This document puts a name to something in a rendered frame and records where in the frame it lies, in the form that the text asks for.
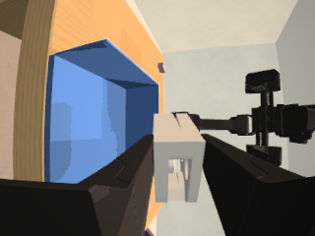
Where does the blue open-top tray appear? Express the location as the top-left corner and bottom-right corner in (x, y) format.
(44, 39), (159, 183)

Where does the black metal overhead frame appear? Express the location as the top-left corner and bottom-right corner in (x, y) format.
(144, 227), (155, 236)

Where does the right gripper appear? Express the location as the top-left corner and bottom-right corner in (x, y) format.
(245, 69), (283, 166)

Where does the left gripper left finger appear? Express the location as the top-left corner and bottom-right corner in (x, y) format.
(0, 135), (155, 236)

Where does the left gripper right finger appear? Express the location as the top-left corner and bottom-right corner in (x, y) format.
(201, 134), (315, 236)

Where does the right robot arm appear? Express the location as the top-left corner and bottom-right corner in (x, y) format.
(171, 104), (315, 144)

